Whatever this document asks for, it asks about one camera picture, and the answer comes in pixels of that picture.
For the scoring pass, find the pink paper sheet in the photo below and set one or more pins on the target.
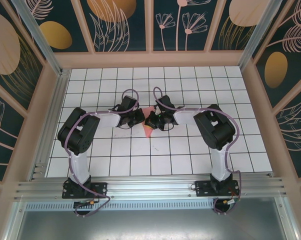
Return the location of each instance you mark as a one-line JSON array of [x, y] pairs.
[[148, 133]]

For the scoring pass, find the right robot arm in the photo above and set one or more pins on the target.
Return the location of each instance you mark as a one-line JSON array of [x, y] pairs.
[[220, 165]]

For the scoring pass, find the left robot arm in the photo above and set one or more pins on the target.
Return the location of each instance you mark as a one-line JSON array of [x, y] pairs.
[[79, 165]]

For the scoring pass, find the grey metal sheet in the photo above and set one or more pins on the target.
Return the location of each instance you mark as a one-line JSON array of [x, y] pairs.
[[150, 225]]

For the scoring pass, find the long aluminium base rail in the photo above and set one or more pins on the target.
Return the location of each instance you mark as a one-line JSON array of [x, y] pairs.
[[150, 186]]

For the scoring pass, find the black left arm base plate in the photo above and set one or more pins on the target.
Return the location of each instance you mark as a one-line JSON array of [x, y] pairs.
[[100, 187]]

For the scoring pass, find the aluminium side rail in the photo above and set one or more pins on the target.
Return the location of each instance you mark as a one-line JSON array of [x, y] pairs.
[[58, 95]]

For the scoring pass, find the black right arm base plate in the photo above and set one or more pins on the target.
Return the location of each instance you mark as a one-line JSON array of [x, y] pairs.
[[203, 187]]

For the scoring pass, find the aluminium corner post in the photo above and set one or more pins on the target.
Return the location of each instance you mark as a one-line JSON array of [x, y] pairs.
[[263, 32], [35, 35]]

